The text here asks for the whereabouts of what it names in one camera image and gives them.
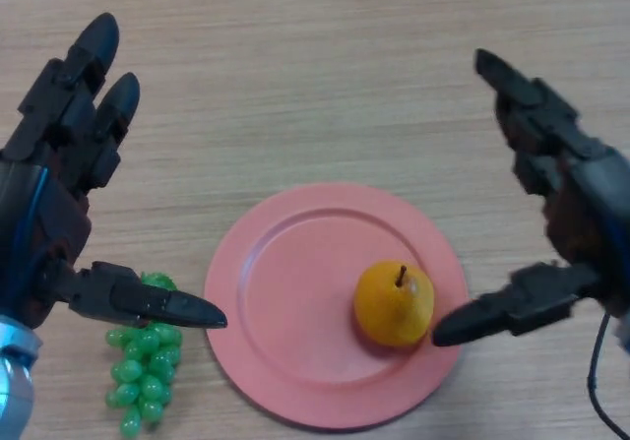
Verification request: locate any green grape bunch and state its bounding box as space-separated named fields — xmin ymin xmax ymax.
xmin=104 ymin=271 xmax=184 ymax=440

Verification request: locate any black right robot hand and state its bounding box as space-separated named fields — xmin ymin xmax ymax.
xmin=430 ymin=48 xmax=630 ymax=347

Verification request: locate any yellow pear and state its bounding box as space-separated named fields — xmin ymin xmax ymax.
xmin=352 ymin=260 xmax=436 ymax=347

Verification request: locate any pink round plate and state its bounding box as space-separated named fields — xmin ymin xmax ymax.
xmin=204 ymin=182 xmax=468 ymax=432

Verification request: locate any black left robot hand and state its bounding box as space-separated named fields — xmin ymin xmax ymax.
xmin=0 ymin=12 xmax=228 ymax=331

